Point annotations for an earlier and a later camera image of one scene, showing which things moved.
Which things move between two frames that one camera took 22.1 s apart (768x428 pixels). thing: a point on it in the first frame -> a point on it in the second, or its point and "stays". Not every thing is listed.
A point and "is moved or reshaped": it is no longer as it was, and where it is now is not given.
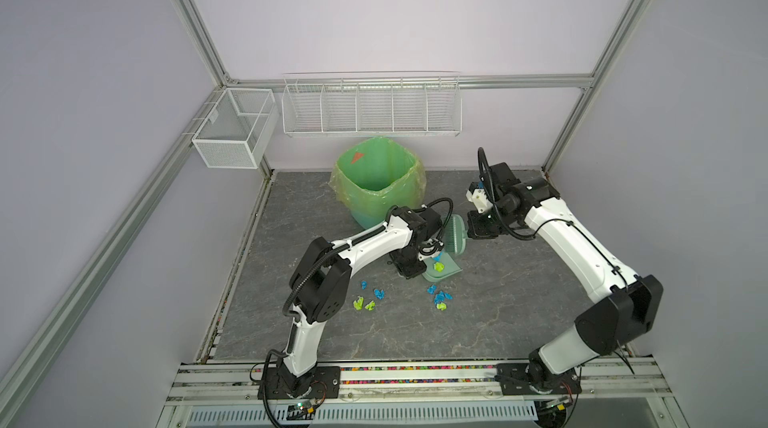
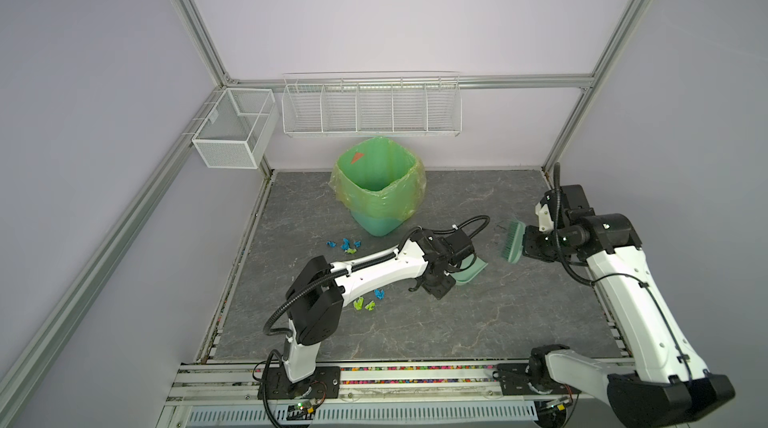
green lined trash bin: (376, 176) stays
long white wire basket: (377, 104) stays
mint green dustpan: (437, 270) is moved or reshaped
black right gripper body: (483, 226) -> (545, 246)
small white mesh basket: (233, 135) stays
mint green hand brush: (455, 235) is moved or reshaped
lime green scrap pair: (358, 304) stays
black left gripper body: (407, 263) -> (439, 286)
